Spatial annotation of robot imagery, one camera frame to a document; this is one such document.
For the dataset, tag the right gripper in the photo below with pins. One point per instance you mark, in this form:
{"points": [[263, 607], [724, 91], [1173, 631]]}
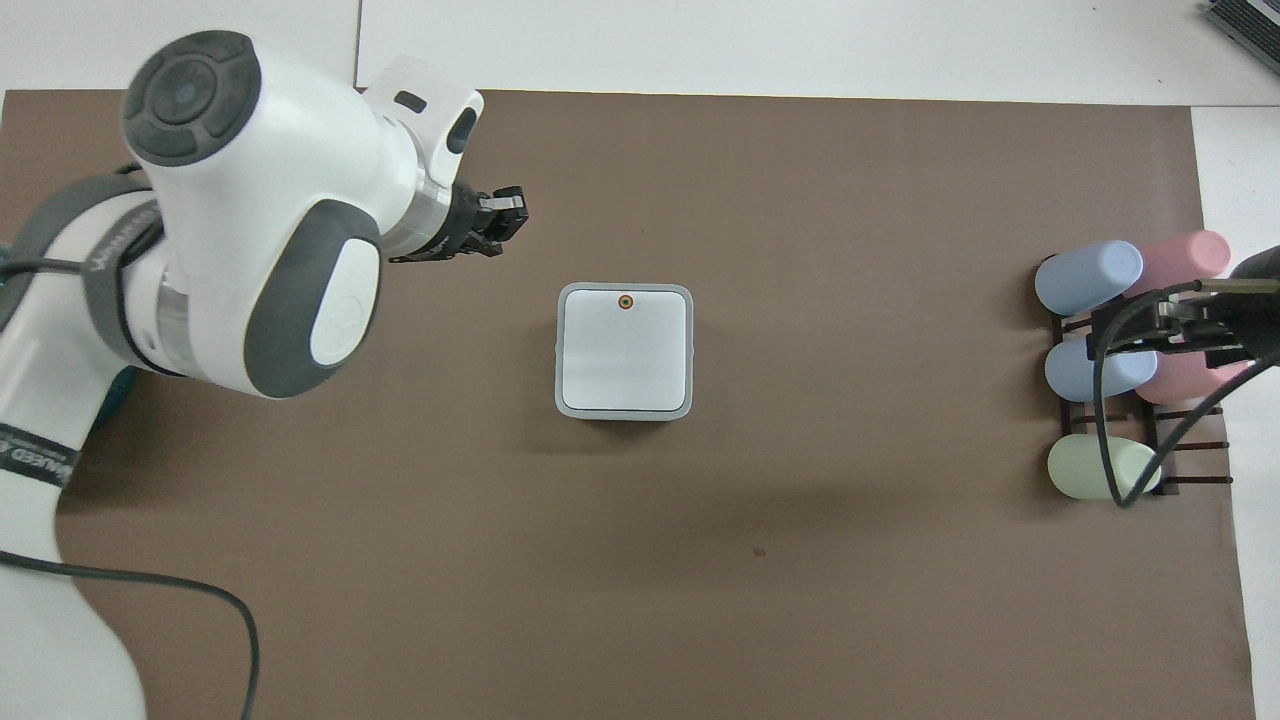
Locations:
{"points": [[1262, 262]]}

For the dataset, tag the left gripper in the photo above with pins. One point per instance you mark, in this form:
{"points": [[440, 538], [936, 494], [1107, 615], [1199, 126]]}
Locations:
{"points": [[452, 225]]}

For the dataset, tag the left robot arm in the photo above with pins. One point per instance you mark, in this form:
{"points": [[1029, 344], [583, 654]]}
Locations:
{"points": [[250, 200]]}

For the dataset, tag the white trash can grey rim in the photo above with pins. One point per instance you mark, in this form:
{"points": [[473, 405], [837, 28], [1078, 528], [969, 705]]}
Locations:
{"points": [[625, 350]]}

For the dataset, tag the pink cup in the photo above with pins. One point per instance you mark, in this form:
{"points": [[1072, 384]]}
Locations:
{"points": [[1185, 258], [1190, 380]]}

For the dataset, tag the light blue cup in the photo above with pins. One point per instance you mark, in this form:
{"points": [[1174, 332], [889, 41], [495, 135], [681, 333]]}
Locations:
{"points": [[1080, 372], [1085, 277]]}

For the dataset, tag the dark wooden cup rack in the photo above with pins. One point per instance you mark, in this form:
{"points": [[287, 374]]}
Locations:
{"points": [[1190, 445]]}

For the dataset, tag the pale green cup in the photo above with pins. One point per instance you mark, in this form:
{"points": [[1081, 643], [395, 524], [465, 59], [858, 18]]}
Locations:
{"points": [[1080, 468]]}

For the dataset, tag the grey laptop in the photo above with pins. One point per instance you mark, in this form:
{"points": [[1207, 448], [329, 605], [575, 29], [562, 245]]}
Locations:
{"points": [[1250, 22]]}

